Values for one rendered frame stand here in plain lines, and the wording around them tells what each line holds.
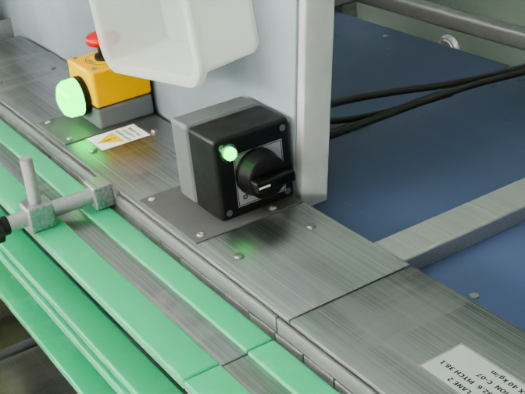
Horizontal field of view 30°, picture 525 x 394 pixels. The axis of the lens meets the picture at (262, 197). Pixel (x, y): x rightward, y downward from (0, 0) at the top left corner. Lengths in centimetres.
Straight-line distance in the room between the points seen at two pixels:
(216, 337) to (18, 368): 58
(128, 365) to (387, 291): 25
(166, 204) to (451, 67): 49
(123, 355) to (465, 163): 39
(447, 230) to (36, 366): 64
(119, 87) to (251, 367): 48
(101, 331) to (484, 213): 37
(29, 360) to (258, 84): 56
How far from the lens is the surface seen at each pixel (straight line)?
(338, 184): 98
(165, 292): 84
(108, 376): 91
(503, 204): 90
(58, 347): 110
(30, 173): 95
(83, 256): 91
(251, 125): 88
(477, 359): 70
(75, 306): 98
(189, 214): 90
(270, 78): 90
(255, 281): 79
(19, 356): 133
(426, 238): 85
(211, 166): 87
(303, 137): 89
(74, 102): 112
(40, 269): 105
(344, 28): 145
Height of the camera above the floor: 120
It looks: 27 degrees down
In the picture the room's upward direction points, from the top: 111 degrees counter-clockwise
